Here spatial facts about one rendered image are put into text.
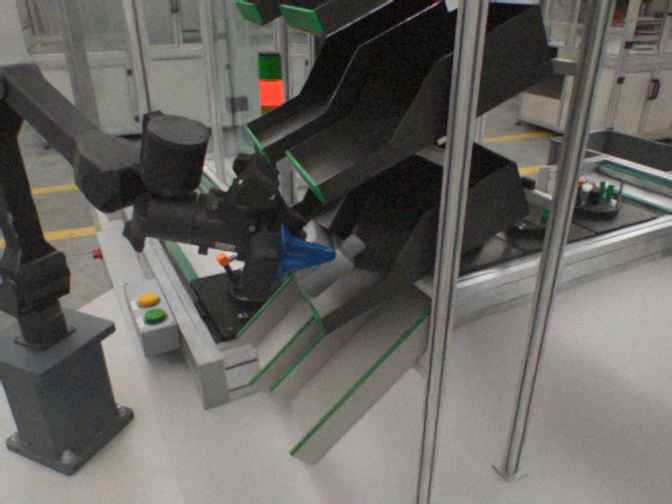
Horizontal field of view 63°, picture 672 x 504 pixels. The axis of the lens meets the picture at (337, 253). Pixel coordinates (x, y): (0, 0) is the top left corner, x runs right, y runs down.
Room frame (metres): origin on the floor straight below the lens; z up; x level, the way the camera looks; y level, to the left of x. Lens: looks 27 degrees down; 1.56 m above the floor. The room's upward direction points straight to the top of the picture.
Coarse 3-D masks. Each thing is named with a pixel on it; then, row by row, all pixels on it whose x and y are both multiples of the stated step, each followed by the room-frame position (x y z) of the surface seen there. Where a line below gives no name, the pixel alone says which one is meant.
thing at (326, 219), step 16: (432, 144) 0.73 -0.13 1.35; (352, 192) 0.69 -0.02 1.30; (368, 192) 0.70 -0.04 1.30; (304, 208) 0.80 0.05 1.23; (320, 208) 0.80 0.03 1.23; (336, 208) 0.78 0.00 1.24; (352, 208) 0.69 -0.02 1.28; (320, 224) 0.75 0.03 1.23; (336, 224) 0.68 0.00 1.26; (352, 224) 0.69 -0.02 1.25
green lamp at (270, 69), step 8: (264, 56) 1.19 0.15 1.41; (272, 56) 1.19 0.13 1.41; (280, 56) 1.21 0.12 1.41; (264, 64) 1.19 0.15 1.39; (272, 64) 1.19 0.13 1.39; (280, 64) 1.21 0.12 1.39; (264, 72) 1.19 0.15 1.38; (272, 72) 1.19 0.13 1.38; (280, 72) 1.20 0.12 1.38; (264, 80) 1.19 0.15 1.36; (272, 80) 1.19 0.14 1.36; (280, 80) 1.20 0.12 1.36
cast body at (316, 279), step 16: (304, 240) 0.55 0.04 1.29; (320, 240) 0.55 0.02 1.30; (336, 240) 0.57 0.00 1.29; (352, 240) 0.57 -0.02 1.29; (336, 256) 0.55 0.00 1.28; (352, 256) 0.57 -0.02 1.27; (304, 272) 0.55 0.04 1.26; (320, 272) 0.55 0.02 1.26; (336, 272) 0.55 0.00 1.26; (304, 288) 0.55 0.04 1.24; (320, 288) 0.55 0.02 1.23
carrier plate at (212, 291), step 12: (216, 276) 1.06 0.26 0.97; (228, 276) 1.06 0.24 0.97; (192, 288) 1.03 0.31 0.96; (204, 288) 1.00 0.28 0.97; (216, 288) 1.00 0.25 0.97; (204, 300) 0.96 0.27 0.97; (216, 300) 0.96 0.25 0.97; (228, 300) 0.96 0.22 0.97; (216, 312) 0.91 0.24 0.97; (228, 312) 0.91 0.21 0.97; (240, 312) 0.91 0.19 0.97; (252, 312) 0.91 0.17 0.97; (216, 324) 0.87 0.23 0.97; (228, 324) 0.87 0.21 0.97; (240, 324) 0.87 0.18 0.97; (228, 336) 0.83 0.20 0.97
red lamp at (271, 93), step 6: (264, 84) 1.19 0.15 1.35; (270, 84) 1.19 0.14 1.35; (276, 84) 1.19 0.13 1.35; (264, 90) 1.19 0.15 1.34; (270, 90) 1.19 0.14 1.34; (276, 90) 1.19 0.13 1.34; (282, 90) 1.21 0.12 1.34; (264, 96) 1.19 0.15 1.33; (270, 96) 1.19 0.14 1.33; (276, 96) 1.19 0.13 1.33; (282, 96) 1.21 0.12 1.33; (264, 102) 1.19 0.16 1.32; (270, 102) 1.19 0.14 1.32; (276, 102) 1.19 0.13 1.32; (282, 102) 1.21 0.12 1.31
